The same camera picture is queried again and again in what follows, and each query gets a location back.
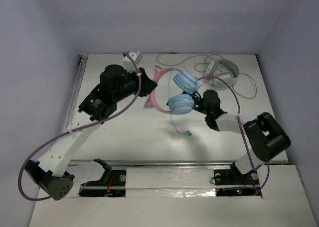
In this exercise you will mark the aluminium rail left side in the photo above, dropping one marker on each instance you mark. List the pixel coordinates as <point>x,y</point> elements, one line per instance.
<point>76,87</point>

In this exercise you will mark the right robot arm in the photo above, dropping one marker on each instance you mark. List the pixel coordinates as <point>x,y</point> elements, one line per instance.
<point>262,135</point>

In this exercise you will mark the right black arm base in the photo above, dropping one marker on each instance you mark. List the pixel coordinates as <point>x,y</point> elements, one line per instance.
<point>232,183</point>

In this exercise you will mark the aluminium rail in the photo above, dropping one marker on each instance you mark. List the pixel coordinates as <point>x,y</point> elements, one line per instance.
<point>76,87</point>
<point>168,163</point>

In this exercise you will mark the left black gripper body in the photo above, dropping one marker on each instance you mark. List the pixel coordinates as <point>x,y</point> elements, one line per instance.
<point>143,82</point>

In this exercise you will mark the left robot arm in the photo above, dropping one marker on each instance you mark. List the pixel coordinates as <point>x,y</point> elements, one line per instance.
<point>116,83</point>

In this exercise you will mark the white foam taped block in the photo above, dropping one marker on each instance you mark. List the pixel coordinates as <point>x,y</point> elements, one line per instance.
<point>169,182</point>

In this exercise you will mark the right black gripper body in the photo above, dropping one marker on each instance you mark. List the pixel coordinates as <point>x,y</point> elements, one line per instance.
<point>198,105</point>

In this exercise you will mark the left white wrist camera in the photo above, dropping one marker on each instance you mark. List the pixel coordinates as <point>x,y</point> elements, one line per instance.
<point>127,61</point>

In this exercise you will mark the aluminium rail front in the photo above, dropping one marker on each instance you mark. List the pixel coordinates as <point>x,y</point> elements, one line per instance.
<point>168,163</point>

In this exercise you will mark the white grey headphones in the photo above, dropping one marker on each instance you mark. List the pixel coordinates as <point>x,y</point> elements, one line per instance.
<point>220,70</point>

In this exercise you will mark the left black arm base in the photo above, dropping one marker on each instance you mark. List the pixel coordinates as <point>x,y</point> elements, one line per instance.
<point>112,183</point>

